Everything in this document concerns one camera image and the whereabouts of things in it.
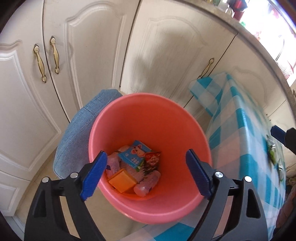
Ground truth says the green white wrapper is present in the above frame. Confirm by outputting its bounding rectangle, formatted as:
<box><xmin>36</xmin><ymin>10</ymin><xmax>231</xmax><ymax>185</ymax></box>
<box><xmin>266</xmin><ymin>135</ymin><xmax>278</xmax><ymax>165</ymax></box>

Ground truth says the pink plastic trash bucket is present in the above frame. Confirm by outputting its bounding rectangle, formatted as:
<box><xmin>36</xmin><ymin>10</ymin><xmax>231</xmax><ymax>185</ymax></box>
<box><xmin>88</xmin><ymin>93</ymin><xmax>212</xmax><ymax>224</ymax></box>

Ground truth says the orange box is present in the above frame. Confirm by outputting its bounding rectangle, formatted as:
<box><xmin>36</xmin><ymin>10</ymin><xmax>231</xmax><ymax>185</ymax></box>
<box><xmin>108</xmin><ymin>169</ymin><xmax>137</xmax><ymax>193</ymax></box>

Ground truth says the blue denim stool cushion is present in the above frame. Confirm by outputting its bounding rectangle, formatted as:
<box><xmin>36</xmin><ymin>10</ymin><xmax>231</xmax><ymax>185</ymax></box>
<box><xmin>53</xmin><ymin>89</ymin><xmax>122</xmax><ymax>179</ymax></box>

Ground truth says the blue white checkered tablecloth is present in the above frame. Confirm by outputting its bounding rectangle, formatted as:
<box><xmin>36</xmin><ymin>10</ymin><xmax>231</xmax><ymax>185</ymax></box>
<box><xmin>120</xmin><ymin>72</ymin><xmax>290</xmax><ymax>241</ymax></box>

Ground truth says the blue mouse cartoon box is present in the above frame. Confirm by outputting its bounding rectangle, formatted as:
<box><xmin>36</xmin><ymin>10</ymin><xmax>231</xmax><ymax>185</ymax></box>
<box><xmin>118</xmin><ymin>140</ymin><xmax>152</xmax><ymax>172</ymax></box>

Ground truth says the red patterned wrapper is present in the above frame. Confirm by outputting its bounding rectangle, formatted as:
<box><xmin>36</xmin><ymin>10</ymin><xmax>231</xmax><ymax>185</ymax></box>
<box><xmin>144</xmin><ymin>152</ymin><xmax>161</xmax><ymax>175</ymax></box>

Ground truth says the pink plastic bottle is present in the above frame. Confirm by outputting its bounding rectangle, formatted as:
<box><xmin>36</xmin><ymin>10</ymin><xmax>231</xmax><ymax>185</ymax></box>
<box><xmin>133</xmin><ymin>170</ymin><xmax>161</xmax><ymax>197</ymax></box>

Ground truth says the gold cabinet handle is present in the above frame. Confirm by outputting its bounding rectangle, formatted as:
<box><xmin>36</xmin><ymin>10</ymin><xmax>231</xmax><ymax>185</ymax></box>
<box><xmin>50</xmin><ymin>36</ymin><xmax>60</xmax><ymax>74</ymax></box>
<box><xmin>33</xmin><ymin>44</ymin><xmax>47</xmax><ymax>83</ymax></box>

